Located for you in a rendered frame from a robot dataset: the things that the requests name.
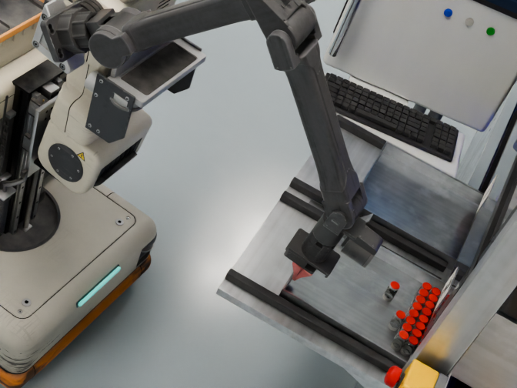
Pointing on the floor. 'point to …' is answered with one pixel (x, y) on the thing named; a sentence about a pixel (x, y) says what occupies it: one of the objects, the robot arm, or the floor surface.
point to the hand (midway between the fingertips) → (296, 275)
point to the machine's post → (472, 304)
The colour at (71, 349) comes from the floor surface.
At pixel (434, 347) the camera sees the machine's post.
